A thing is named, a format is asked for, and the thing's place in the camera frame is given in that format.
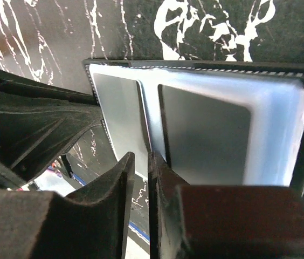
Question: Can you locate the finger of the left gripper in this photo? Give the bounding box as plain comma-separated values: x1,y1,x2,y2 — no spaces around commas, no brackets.
0,70,102,189

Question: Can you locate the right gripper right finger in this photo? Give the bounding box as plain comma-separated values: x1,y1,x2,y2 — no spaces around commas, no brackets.
148,152,304,258

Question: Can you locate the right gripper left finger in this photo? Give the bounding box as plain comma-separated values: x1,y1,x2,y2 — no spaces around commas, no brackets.
0,152,135,258

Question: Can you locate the dark grey credit card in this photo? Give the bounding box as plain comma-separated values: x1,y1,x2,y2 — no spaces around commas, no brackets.
158,85,251,185

